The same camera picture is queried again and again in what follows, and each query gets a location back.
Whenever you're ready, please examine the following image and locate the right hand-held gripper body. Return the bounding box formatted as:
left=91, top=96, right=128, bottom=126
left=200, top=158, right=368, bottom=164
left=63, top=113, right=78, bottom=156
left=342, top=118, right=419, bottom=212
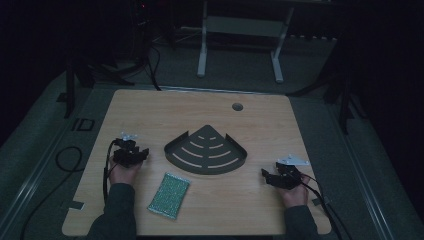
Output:
left=273, top=153, right=311, bottom=191

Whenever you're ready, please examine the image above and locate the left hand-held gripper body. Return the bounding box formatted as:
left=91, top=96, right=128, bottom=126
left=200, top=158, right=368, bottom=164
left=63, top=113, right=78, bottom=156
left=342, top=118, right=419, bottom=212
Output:
left=112, top=131, right=142, bottom=169

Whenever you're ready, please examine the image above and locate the green scouring sponge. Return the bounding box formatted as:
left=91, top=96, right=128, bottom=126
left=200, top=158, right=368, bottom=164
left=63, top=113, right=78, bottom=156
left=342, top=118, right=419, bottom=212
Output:
left=146, top=171, right=191, bottom=221

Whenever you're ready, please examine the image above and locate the dark metal corner shelf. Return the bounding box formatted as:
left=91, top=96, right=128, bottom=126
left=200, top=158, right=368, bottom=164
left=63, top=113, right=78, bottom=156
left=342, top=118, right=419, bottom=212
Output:
left=163, top=124, right=249, bottom=176

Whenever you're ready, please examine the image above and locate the person's left hand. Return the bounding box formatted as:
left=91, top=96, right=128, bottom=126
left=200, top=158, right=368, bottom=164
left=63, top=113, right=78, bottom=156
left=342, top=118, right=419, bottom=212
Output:
left=108, top=159, right=145, bottom=186

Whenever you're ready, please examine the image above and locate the person's right hand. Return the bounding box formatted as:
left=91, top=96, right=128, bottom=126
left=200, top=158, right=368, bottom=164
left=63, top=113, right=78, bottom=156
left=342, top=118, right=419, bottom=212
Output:
left=278, top=175, right=311, bottom=209

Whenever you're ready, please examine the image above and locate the grey tape strip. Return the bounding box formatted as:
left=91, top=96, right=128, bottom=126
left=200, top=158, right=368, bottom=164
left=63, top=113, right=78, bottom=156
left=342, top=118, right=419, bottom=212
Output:
left=67, top=200, right=86, bottom=212
left=311, top=195, right=332, bottom=207

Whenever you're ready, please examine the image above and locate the black metal stand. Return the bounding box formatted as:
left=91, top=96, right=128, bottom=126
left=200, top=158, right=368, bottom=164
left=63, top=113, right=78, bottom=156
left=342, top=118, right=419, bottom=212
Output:
left=289, top=31, right=369, bottom=136
left=62, top=56, right=136, bottom=120

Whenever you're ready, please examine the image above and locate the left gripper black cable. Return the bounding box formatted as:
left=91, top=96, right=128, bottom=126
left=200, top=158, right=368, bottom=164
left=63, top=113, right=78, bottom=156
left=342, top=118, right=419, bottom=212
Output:
left=102, top=139, right=118, bottom=205

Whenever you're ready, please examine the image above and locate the black floor cable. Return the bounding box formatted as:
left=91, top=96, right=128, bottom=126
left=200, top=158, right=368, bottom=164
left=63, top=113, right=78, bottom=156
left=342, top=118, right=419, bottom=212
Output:
left=19, top=145, right=85, bottom=240

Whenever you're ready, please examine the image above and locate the black hanging cable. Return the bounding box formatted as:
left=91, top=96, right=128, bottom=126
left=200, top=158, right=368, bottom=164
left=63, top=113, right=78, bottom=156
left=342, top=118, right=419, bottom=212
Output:
left=145, top=41, right=163, bottom=92

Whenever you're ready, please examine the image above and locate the white metal desk frame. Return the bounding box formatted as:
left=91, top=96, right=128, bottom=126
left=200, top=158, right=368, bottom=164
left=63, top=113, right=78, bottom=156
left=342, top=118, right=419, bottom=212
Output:
left=196, top=0, right=296, bottom=85

